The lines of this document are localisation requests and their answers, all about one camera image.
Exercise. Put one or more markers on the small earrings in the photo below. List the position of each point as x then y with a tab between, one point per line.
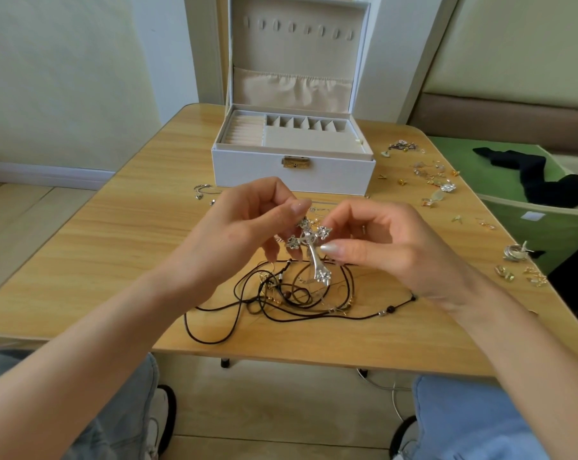
402	146

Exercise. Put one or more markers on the person's left forearm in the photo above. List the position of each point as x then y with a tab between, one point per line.
73	378

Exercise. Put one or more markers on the black cloth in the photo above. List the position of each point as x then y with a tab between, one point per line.
543	179

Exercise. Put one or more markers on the person's left hand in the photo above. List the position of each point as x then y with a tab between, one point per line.
236	234

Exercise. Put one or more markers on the person's right hand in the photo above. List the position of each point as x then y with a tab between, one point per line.
404	249

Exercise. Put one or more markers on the white jewelry box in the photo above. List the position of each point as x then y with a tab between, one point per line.
294	43

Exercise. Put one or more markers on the beige padded wall panel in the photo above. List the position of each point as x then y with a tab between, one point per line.
514	48

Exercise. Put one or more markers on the person's right forearm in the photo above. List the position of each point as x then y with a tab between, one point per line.
533	378

